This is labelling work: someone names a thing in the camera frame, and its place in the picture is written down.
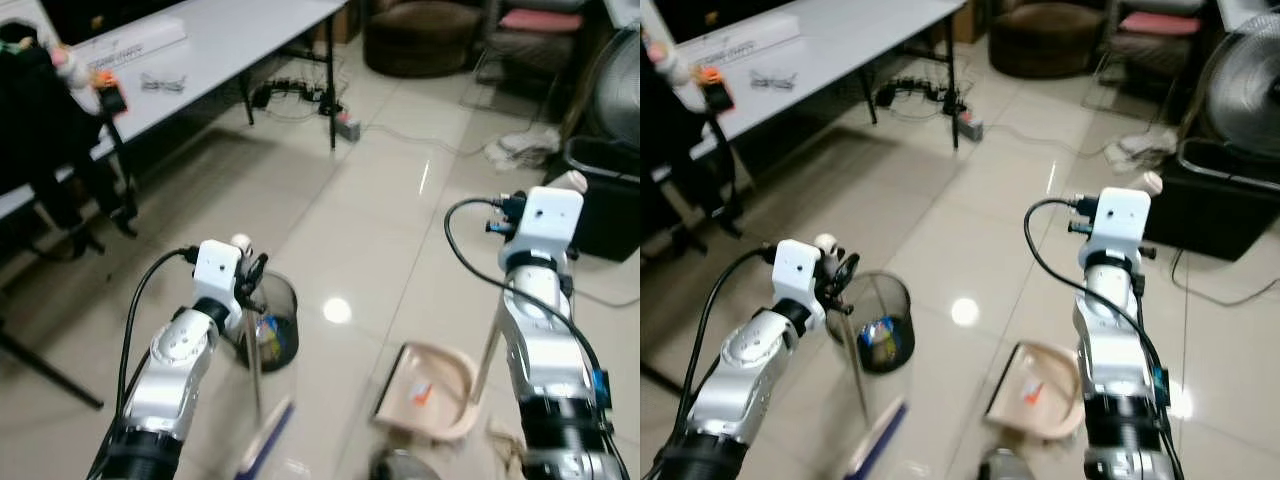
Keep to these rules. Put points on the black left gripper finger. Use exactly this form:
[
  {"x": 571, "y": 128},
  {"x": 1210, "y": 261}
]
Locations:
[
  {"x": 849, "y": 268},
  {"x": 260, "y": 268}
]

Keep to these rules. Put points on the wooden broom with blue brush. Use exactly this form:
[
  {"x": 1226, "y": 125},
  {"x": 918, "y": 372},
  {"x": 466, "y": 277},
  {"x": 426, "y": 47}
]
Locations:
[
  {"x": 253, "y": 360},
  {"x": 857, "y": 370}
]

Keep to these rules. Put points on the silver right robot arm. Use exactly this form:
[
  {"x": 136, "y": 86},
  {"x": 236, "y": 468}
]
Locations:
[
  {"x": 1115, "y": 350},
  {"x": 545, "y": 350}
]

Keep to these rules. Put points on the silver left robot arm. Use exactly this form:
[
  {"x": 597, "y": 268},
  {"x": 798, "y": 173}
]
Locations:
[
  {"x": 175, "y": 365},
  {"x": 745, "y": 365}
]

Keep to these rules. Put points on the grey floor fan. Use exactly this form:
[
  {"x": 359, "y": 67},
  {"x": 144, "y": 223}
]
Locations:
[
  {"x": 1245, "y": 90},
  {"x": 620, "y": 95}
]

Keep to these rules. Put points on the blue trash wrapper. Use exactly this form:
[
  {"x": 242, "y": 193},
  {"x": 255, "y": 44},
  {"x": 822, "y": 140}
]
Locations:
[
  {"x": 270, "y": 330},
  {"x": 882, "y": 330}
]

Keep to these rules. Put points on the black box bin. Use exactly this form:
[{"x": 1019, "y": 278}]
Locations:
[
  {"x": 1215, "y": 205},
  {"x": 605, "y": 205}
]

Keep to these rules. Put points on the white crumpled cloth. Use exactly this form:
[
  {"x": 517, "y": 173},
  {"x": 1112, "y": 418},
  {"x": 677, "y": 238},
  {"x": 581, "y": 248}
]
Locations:
[
  {"x": 1140, "y": 150},
  {"x": 520, "y": 150}
]

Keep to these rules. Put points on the black stand leg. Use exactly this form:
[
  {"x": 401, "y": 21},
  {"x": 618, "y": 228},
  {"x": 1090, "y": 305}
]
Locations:
[
  {"x": 660, "y": 380},
  {"x": 50, "y": 375}
]

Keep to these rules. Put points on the orange scrap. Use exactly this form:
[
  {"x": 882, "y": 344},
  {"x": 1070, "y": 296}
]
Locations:
[
  {"x": 1034, "y": 397},
  {"x": 424, "y": 395}
]

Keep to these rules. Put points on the grey power strip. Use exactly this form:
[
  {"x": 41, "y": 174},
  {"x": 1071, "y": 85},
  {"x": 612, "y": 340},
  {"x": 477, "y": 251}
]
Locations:
[
  {"x": 348, "y": 127},
  {"x": 971, "y": 127}
]

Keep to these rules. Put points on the black power strip with plugs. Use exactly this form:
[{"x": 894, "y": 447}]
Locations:
[
  {"x": 290, "y": 95},
  {"x": 912, "y": 93}
]

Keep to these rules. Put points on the black hanging jacket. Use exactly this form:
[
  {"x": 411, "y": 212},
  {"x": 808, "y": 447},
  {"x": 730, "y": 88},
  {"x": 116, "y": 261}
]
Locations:
[
  {"x": 45, "y": 130},
  {"x": 670, "y": 130}
]

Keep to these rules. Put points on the eyeglasses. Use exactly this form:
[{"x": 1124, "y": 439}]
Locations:
[
  {"x": 773, "y": 80},
  {"x": 165, "y": 83}
]

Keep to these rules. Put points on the orange and black device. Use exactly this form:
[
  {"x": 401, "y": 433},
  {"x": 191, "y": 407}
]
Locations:
[
  {"x": 112, "y": 95},
  {"x": 718, "y": 92}
]

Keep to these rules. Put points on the white folding table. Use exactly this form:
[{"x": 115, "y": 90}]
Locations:
[
  {"x": 860, "y": 35},
  {"x": 240, "y": 40}
]

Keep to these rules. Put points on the grey robot foot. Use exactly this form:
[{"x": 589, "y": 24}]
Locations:
[
  {"x": 400, "y": 468},
  {"x": 1003, "y": 468}
]

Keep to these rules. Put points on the small pale toy figure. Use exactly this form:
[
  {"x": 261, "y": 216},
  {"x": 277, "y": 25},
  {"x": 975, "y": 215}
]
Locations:
[
  {"x": 68, "y": 65},
  {"x": 668, "y": 62}
]

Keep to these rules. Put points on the long white box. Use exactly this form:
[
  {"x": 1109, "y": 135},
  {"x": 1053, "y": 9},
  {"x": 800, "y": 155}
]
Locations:
[
  {"x": 135, "y": 42},
  {"x": 750, "y": 42}
]

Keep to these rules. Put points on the chair with pink cushion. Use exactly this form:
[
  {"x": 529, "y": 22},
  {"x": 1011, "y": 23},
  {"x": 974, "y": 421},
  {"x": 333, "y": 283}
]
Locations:
[
  {"x": 1160, "y": 28},
  {"x": 540, "y": 25}
]

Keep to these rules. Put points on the brown round ottoman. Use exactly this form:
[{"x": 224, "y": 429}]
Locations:
[
  {"x": 1045, "y": 40},
  {"x": 420, "y": 40}
]

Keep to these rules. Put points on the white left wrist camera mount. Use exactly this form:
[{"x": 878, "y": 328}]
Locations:
[
  {"x": 797, "y": 270},
  {"x": 216, "y": 270}
]

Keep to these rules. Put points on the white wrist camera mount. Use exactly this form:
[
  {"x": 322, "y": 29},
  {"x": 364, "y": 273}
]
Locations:
[
  {"x": 797, "y": 270},
  {"x": 550, "y": 220},
  {"x": 1122, "y": 220},
  {"x": 216, "y": 270}
]

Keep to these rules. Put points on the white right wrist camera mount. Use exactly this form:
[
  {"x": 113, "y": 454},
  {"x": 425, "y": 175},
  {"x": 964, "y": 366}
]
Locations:
[
  {"x": 550, "y": 220},
  {"x": 1122, "y": 220}
]

